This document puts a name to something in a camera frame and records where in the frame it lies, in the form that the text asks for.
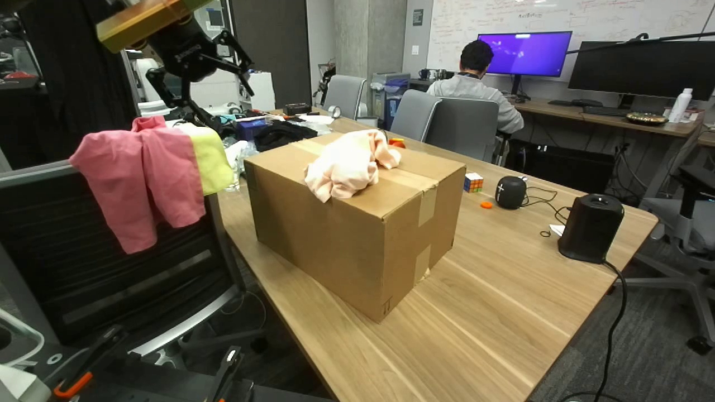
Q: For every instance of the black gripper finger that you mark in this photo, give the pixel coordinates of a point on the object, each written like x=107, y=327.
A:
x=232, y=59
x=175, y=92

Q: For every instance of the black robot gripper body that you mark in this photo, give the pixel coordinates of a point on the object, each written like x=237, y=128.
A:
x=185, y=50

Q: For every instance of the pink cloth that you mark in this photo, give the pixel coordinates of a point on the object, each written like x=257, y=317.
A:
x=138, y=177

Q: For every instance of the yellow cloth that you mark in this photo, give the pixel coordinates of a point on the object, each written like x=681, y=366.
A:
x=215, y=169

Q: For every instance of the peach cloth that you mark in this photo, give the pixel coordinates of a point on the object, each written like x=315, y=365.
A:
x=350, y=163

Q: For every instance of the robot arm with yellow tape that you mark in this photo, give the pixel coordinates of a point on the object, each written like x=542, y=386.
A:
x=136, y=24

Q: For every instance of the grey office chair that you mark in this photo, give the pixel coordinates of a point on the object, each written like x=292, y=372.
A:
x=454, y=124
x=346, y=97

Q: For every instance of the black mesh office chair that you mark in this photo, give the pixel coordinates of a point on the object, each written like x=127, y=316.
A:
x=86, y=283

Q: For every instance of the large cardboard box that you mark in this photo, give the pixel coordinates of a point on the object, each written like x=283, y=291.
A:
x=368, y=249

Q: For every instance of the grey chair at right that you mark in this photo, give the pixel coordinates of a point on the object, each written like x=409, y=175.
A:
x=681, y=244

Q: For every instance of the seated person grey sweater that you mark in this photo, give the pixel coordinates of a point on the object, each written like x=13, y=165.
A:
x=468, y=82

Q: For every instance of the rubiks cube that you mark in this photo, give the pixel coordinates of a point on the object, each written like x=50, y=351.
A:
x=471, y=182

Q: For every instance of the purple screen monitor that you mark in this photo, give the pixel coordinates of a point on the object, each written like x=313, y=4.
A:
x=527, y=51

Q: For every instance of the small round black speaker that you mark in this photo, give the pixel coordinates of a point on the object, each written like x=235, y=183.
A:
x=509, y=192

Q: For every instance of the wide black monitor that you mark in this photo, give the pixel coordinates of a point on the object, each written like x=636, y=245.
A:
x=644, y=68

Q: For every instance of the tall black cylinder speaker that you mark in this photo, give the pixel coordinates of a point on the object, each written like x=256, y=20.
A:
x=591, y=229

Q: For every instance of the background wooden desk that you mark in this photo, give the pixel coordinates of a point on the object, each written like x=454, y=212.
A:
x=594, y=153

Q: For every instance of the white spray bottle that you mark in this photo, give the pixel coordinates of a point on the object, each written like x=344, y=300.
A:
x=680, y=105

